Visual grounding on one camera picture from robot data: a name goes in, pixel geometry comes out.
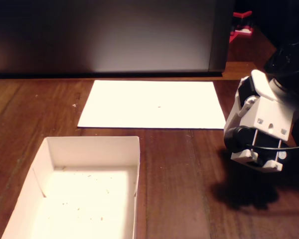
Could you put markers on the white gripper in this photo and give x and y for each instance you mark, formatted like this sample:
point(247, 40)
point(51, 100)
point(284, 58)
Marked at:
point(239, 107)

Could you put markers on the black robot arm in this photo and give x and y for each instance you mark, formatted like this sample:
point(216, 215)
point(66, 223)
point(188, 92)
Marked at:
point(289, 64)

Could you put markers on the white cardboard box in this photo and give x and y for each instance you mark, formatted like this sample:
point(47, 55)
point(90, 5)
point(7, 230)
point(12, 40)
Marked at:
point(89, 154)

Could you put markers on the red plastic object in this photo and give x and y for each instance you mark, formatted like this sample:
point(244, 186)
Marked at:
point(244, 32)

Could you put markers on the white paper sheet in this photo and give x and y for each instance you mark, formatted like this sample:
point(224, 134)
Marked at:
point(152, 99)

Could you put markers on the large dark panel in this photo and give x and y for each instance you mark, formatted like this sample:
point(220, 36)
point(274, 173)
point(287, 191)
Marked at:
point(102, 37)

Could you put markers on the black round wrist camera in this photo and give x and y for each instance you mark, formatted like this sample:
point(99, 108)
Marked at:
point(239, 139)

